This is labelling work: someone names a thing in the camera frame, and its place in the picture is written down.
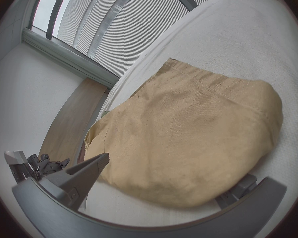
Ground bed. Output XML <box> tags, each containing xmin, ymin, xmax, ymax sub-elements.
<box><xmin>38</xmin><ymin>0</ymin><xmax>298</xmax><ymax>226</ymax></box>

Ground tan shorts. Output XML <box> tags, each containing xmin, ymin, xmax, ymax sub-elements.
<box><xmin>84</xmin><ymin>57</ymin><xmax>284</xmax><ymax>209</ymax></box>

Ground window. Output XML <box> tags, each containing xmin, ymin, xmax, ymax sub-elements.
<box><xmin>31</xmin><ymin>0</ymin><xmax>201</xmax><ymax>78</ymax></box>

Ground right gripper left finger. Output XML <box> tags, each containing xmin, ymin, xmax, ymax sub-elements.
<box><xmin>48</xmin><ymin>153</ymin><xmax>110</xmax><ymax>211</ymax></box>

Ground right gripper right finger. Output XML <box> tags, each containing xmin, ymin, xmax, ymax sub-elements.
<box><xmin>214</xmin><ymin>173</ymin><xmax>258</xmax><ymax>208</ymax></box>

